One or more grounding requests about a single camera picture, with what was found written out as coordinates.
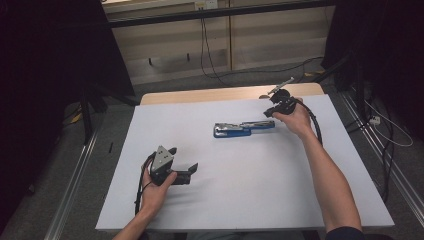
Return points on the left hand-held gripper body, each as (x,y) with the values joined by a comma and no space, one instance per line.
(162,161)

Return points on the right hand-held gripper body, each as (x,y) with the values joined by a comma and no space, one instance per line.
(285,101)

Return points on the blue stapler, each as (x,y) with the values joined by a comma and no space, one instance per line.
(233,130)

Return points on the person's right hand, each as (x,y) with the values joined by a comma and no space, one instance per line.
(298,121)

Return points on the person's left hand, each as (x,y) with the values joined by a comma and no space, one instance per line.
(155,196)

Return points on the round table grommet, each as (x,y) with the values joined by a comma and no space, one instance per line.
(263,97)

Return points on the yellow floor tape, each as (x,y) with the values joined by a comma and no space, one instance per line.
(315,73)
(76,117)

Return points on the white table mat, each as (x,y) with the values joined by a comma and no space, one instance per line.
(233,186)

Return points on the small black stick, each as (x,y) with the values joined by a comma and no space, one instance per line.
(110,147)

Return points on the wooden table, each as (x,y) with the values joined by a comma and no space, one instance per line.
(200,95)

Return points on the black metal stand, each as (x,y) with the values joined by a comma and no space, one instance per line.
(87,123)
(359,93)

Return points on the person's grey lap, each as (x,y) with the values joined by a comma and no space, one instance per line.
(240,236)

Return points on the white power adapter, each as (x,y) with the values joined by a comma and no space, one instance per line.
(375,120)

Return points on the black horizontal bar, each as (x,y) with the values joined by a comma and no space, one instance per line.
(213,13)

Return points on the black curtain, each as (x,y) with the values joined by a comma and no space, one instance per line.
(393,50)
(40,66)

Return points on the person's dark sleeve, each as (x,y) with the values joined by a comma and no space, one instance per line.
(346,234)

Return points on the aluminium floor rail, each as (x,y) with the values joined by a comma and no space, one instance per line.
(71,190)
(400,180)

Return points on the white wall socket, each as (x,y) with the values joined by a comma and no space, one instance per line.
(206,4)

